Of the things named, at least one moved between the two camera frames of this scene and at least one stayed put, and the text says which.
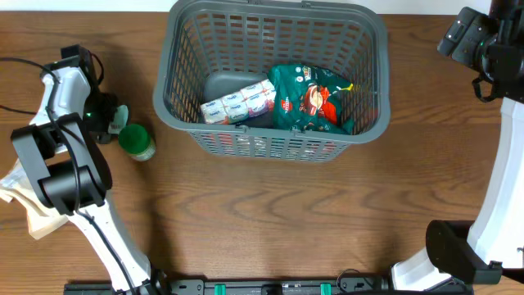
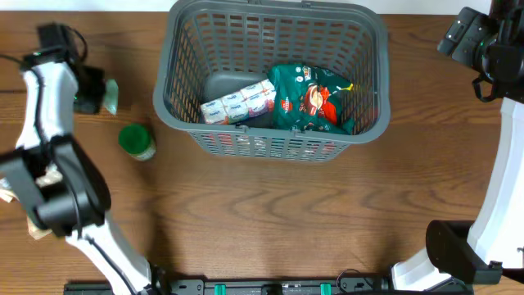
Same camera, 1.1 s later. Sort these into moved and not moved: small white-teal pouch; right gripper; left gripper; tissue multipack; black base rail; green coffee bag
Moved: left gripper; small white-teal pouch
Not moved: green coffee bag; black base rail; tissue multipack; right gripper
